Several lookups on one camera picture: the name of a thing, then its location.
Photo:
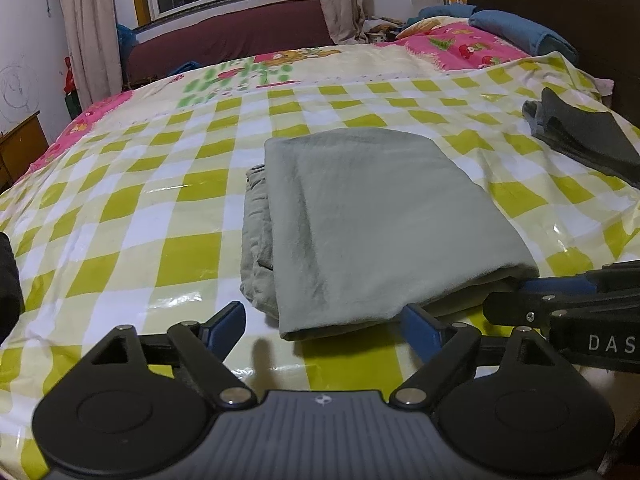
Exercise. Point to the bedside clutter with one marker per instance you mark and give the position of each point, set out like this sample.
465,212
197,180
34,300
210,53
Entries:
382,30

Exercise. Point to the yellow cartoon pillow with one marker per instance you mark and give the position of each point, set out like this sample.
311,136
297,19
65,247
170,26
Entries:
430,24

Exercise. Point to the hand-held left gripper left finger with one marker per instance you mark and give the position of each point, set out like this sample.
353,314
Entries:
227,326

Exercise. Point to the yellow-green checkered plastic sheet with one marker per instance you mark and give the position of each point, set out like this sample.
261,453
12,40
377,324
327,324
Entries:
150,200

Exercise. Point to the grey-green pants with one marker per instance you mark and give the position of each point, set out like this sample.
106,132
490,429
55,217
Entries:
380,220

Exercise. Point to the maroon window bench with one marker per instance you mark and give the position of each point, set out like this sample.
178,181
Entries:
225,35

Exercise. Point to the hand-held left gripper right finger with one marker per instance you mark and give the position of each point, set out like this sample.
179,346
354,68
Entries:
420,326

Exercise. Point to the blue folded blanket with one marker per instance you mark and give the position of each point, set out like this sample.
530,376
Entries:
525,32

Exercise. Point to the blue folded cloth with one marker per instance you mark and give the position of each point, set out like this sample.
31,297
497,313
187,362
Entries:
445,11

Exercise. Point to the pale pink cloth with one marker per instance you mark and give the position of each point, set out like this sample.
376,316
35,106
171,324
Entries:
605,86

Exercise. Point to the beige curtain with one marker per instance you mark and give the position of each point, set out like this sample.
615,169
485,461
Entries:
345,0
90,25

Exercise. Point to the red and green bag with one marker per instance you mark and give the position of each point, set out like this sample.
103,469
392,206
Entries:
70,85

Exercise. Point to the dark cloth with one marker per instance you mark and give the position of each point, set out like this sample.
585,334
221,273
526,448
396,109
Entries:
10,285

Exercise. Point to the pink cartoon blanket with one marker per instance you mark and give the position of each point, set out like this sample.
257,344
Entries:
450,47

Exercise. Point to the small blue cloth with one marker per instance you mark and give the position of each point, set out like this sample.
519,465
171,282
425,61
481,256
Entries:
187,66

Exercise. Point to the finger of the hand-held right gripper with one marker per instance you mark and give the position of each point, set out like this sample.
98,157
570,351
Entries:
515,310
555,285

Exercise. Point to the blue cloth on bench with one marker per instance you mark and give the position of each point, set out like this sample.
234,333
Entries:
126,37

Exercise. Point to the wooden nightstand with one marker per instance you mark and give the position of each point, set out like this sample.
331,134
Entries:
22,145

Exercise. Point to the dark grey pants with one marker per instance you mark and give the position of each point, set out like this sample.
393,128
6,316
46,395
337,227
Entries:
585,130

